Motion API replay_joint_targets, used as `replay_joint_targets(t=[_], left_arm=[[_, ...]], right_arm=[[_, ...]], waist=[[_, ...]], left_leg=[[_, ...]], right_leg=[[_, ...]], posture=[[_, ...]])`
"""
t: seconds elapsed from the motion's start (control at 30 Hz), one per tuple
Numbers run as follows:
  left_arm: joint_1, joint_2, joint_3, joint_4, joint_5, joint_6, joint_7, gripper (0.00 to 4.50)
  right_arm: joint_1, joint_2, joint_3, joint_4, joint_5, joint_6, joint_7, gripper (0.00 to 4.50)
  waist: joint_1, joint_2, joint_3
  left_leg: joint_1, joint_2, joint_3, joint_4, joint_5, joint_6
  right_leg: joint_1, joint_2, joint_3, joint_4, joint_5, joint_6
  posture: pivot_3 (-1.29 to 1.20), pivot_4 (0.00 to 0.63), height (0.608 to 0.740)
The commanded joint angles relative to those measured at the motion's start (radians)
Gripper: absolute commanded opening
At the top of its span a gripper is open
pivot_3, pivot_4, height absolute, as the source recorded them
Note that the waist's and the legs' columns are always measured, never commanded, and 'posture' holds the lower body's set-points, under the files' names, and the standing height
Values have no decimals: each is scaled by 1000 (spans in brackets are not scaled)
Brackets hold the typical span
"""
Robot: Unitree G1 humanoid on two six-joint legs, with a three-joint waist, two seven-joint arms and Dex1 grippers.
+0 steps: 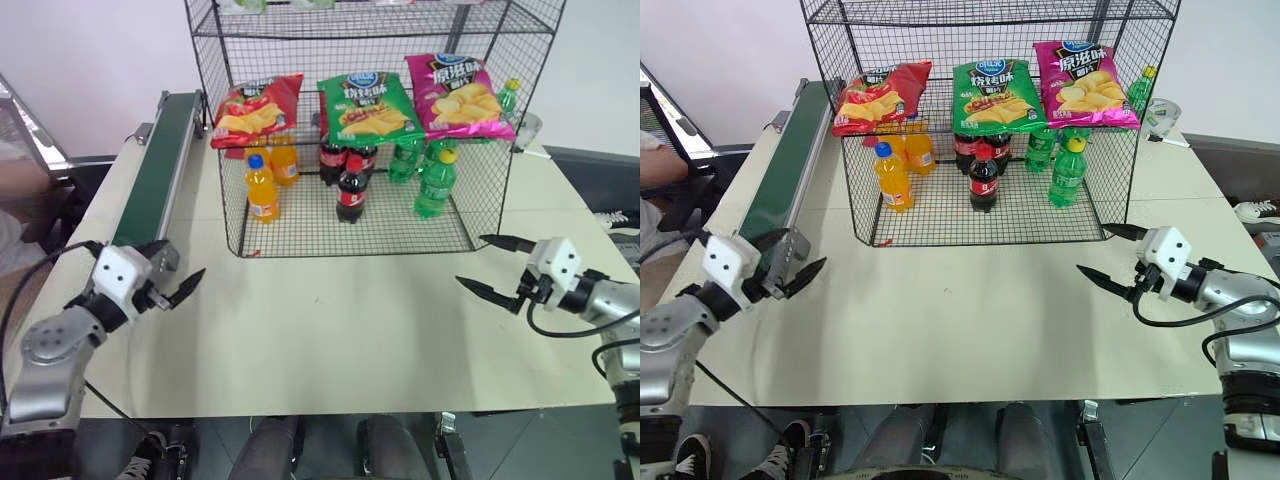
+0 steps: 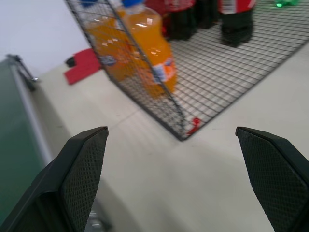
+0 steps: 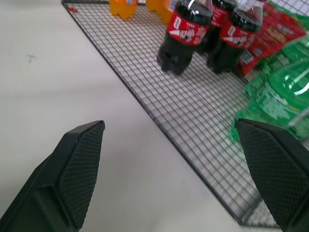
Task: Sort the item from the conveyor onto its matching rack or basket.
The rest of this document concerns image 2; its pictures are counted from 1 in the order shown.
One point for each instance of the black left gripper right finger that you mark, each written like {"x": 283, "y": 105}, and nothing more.
{"x": 277, "y": 178}

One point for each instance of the orange soda bottle blue cap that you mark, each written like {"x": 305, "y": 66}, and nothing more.
{"x": 108, "y": 46}
{"x": 152, "y": 46}

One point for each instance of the green conveyor belt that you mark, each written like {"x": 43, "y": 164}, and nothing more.
{"x": 12, "y": 125}

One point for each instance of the small black object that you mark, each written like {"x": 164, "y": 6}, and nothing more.
{"x": 70, "y": 61}

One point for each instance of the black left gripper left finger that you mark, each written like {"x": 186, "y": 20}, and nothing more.
{"x": 72, "y": 183}

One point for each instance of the cola bottle red label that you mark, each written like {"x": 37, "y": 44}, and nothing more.
{"x": 237, "y": 24}
{"x": 179, "y": 21}
{"x": 207, "y": 14}

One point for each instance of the red flat package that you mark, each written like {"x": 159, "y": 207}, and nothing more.
{"x": 83, "y": 65}

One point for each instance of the black metal bracket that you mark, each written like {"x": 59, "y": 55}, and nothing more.
{"x": 23, "y": 70}

